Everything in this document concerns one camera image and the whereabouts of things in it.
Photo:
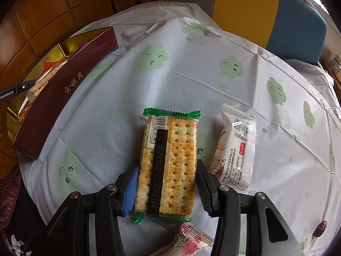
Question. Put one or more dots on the white rice cracker packet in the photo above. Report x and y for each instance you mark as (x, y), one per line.
(234, 149)

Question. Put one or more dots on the grey yellow blue chair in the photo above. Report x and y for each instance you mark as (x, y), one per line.
(245, 10)

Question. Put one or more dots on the clear-wrapped grainy snack packet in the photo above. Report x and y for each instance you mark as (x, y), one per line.
(45, 81)

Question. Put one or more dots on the green-edged cracker packet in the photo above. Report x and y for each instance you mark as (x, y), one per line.
(181, 165)

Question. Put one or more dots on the dark red dried date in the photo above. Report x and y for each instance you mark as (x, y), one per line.
(321, 228)

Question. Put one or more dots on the dark red gold-lined box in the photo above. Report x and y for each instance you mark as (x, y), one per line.
(66, 85)

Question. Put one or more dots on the dark red quilted cloth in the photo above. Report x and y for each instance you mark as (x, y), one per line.
(10, 192)

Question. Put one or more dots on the purple snack packet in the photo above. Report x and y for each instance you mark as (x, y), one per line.
(85, 44)

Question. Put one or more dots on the pink floral snack packet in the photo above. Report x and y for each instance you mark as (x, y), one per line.
(186, 238)

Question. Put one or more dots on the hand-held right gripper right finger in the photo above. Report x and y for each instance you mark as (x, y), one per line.
(206, 192)

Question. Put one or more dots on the white cloud-print tablecloth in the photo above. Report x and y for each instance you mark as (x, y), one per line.
(213, 85)

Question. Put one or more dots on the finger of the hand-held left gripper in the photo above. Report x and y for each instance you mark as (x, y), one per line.
(21, 86)

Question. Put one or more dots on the orange-red patterned snack packet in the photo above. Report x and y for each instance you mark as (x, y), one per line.
(50, 65)

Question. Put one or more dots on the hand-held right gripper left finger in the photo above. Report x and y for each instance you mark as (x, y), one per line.
(130, 192)

